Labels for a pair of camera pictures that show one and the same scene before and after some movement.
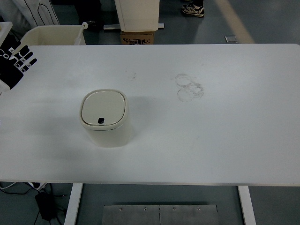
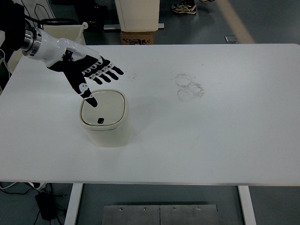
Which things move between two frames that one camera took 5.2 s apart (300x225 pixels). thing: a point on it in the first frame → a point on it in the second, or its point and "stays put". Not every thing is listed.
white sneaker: x=195 y=8 → x=185 y=7
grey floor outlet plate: x=231 y=39 stays put
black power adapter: x=46 y=201 stays put
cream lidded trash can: x=104 y=113 stays put
